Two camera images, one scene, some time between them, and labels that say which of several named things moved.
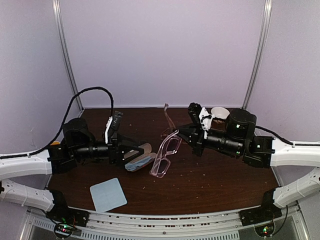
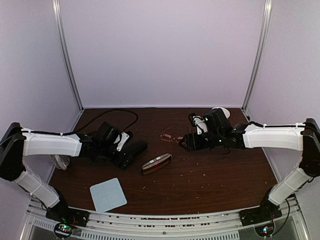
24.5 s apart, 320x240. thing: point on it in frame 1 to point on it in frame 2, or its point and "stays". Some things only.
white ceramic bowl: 219,112 stays
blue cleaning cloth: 107,195 stays
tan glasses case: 142,161 to 155,164
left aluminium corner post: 66,54 stays
